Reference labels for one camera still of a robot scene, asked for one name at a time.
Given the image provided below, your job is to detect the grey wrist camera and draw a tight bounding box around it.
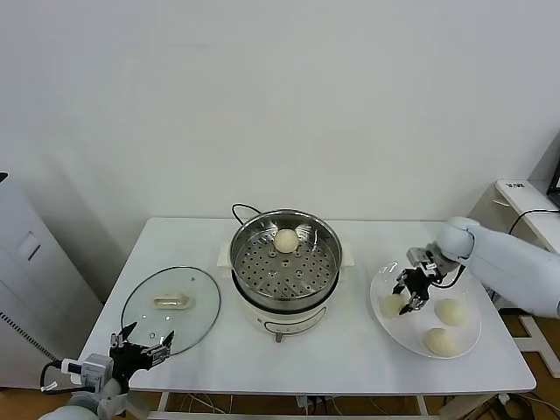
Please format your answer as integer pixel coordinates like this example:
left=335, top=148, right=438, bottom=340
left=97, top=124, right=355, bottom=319
left=81, top=353, right=114, bottom=390
left=406, top=246, right=441, bottom=275

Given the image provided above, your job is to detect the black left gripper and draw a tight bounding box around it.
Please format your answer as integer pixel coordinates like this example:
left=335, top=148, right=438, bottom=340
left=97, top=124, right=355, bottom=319
left=108, top=322, right=177, bottom=391

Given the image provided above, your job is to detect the black laptop hub cable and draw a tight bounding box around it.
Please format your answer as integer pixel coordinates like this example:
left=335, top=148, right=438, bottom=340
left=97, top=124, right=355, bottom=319
left=509, top=208, right=560, bottom=235

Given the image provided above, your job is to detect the white electric cooker base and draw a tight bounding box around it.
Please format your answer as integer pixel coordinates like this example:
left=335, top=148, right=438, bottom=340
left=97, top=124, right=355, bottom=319
left=217, top=240, right=356, bottom=345

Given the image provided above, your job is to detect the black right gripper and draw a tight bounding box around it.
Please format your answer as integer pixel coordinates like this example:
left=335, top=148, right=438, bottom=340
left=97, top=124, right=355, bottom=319
left=391, top=267, right=435, bottom=318

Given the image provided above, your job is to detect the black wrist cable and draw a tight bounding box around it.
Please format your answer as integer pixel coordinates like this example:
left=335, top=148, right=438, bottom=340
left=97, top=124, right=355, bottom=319
left=430, top=262, right=467, bottom=290
left=39, top=360, right=84, bottom=394

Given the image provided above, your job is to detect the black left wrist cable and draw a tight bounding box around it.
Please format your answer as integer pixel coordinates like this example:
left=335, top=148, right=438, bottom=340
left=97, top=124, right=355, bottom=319
left=39, top=360, right=84, bottom=394

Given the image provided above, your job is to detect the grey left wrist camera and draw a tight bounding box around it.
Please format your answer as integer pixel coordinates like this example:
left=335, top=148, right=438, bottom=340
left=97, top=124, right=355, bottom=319
left=81, top=353, right=114, bottom=390

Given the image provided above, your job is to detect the white round plate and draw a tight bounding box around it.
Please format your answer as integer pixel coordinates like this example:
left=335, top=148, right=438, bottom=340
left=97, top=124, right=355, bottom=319
left=369, top=261, right=482, bottom=361

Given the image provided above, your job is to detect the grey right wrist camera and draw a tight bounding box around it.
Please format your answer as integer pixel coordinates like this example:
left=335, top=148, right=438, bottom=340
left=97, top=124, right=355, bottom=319
left=406, top=246, right=441, bottom=275

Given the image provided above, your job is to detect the white steamed baozi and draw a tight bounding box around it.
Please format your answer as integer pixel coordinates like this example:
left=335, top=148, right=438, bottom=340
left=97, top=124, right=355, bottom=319
left=423, top=327, right=463, bottom=358
left=378, top=295, right=406, bottom=319
left=434, top=298, right=468, bottom=327
left=273, top=228, right=301, bottom=254

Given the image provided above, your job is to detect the glass pot lid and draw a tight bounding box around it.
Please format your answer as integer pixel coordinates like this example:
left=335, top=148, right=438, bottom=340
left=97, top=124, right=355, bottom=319
left=121, top=264, right=221, bottom=354

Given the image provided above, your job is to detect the white floor cabinet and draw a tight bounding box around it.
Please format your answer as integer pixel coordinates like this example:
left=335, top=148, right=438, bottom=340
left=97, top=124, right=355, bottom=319
left=0, top=171, right=105, bottom=390

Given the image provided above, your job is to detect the white cable bundle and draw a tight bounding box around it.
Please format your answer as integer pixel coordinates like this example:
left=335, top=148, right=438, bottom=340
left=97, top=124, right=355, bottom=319
left=181, top=392, right=231, bottom=413

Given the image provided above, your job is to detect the white table leg frame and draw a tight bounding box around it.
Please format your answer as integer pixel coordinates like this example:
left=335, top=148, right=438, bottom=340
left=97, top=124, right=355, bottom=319
left=143, top=392, right=432, bottom=417

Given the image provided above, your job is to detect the steel perforated steamer basket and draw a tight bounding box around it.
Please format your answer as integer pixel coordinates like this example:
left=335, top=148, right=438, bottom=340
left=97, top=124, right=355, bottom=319
left=230, top=210, right=344, bottom=310

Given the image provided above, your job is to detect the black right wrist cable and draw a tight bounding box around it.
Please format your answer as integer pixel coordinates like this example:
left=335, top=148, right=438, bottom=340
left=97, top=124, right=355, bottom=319
left=430, top=262, right=467, bottom=290

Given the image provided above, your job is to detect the black cooker power cord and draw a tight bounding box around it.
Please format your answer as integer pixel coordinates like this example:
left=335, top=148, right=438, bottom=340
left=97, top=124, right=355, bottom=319
left=232, top=203, right=263, bottom=228

